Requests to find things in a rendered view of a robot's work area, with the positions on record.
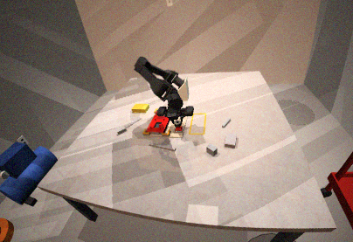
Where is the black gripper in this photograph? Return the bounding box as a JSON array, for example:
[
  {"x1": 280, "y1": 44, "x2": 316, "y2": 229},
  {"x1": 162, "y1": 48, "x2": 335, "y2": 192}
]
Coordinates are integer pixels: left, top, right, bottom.
[{"x1": 157, "y1": 106, "x2": 194, "y2": 124}]

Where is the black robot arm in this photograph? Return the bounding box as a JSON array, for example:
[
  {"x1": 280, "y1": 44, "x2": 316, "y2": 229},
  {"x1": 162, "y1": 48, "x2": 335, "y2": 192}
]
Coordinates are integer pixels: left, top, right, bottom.
[{"x1": 134, "y1": 56, "x2": 185, "y2": 121}]

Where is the yellow rectangular block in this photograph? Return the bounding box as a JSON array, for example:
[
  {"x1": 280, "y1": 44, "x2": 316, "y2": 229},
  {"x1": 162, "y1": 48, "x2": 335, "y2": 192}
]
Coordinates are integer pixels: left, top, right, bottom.
[{"x1": 132, "y1": 104, "x2": 149, "y2": 113}]

